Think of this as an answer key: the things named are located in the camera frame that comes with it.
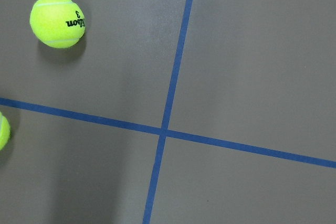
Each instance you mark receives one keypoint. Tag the tennis ball with Wilson print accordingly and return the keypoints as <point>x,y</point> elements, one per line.
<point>58,24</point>

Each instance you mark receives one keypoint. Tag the tennis ball with Roland Garros print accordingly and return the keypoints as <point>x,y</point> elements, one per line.
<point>5,131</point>

